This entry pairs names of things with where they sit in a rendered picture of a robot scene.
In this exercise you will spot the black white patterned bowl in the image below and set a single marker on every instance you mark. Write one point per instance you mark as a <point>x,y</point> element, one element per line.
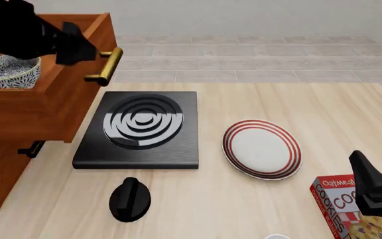
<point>10,73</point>

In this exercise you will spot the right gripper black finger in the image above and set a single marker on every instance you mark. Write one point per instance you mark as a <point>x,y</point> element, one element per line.
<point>366,174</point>

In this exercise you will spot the white plate with red rings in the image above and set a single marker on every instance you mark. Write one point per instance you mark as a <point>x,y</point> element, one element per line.
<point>260,149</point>

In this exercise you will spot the white round cup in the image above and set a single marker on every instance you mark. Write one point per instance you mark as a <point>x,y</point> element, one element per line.
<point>277,236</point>

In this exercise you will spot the round black stove knob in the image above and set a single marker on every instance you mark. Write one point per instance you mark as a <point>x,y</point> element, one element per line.
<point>129,201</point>

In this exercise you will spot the red oatmeal cookies box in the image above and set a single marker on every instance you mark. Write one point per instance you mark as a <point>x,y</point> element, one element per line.
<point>338,201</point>

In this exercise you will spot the wooden cabinet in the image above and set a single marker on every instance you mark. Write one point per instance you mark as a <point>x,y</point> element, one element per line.
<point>2,174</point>

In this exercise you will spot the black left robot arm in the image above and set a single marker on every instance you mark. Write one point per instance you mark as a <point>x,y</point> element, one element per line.
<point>8,27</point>

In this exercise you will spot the open wooden drawer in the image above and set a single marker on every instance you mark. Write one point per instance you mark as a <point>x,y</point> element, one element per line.
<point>38,107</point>

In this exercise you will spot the flat black stove plate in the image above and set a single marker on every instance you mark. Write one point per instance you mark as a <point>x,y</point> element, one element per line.
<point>144,154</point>

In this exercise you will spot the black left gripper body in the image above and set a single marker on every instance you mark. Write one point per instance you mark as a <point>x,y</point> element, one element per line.
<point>76,51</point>

